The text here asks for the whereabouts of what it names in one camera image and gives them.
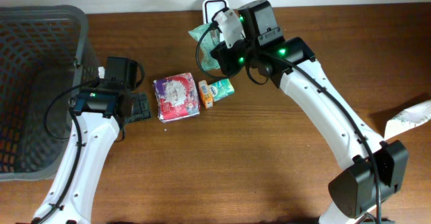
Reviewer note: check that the white barcode scanner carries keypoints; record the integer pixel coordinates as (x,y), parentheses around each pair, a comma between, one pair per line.
(210,7)

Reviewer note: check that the red purple snack bag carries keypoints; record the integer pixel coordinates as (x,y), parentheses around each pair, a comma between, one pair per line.
(177,97)

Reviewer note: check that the white tube gold cap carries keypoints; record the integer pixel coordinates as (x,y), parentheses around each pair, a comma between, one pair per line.
(408,119)

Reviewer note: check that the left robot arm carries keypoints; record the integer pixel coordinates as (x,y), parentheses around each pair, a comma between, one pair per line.
(99,111)

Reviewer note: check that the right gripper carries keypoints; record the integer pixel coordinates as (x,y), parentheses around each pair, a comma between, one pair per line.
(223,57)

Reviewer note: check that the small orange box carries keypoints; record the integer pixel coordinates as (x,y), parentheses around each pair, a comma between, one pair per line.
(205,94)

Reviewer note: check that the green tissue pack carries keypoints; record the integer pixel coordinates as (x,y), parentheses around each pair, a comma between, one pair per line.
(221,89)

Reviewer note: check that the grey plastic mesh basket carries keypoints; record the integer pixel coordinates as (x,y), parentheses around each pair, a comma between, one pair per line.
(44,51)

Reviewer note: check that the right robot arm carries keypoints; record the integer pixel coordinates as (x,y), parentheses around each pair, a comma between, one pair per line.
(372,170)

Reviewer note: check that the teal wet wipes pouch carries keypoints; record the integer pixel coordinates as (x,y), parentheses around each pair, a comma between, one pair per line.
(208,43)

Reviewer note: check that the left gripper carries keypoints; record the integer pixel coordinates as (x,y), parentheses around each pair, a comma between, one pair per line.
(141,105)

